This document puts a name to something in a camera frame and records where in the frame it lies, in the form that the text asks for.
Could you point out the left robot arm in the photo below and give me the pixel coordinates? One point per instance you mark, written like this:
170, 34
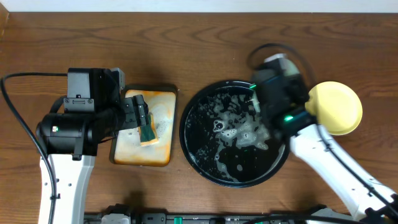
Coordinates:
92, 110

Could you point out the round black tray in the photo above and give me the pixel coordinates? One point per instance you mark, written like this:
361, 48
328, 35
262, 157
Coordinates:
224, 140

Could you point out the rectangular soapy black tray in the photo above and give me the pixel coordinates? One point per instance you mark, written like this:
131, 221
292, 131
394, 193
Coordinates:
127, 148

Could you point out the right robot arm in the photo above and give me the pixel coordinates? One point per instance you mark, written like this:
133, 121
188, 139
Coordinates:
309, 120

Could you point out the green yellow sponge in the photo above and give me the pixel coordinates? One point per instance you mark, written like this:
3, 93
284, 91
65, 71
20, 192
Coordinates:
148, 134

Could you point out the yellow plate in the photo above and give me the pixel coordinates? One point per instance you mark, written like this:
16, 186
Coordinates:
336, 106

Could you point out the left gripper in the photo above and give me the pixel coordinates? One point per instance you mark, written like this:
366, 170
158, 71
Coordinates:
137, 111

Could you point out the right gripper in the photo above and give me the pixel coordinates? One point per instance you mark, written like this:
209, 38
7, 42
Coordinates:
294, 84

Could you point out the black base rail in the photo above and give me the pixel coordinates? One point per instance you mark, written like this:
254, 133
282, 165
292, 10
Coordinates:
120, 213

